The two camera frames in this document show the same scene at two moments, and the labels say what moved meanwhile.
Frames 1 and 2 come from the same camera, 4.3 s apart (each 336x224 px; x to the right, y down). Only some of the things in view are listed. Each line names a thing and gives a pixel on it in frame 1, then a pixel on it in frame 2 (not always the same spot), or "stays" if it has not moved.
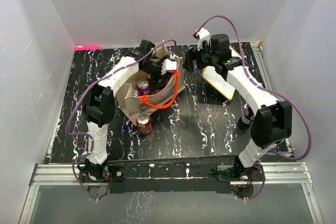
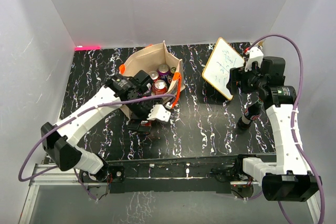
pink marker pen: [81, 48] stays
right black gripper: [191, 56] to [237, 74]
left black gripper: [155, 82] to [135, 124]
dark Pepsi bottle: [244, 121] stays
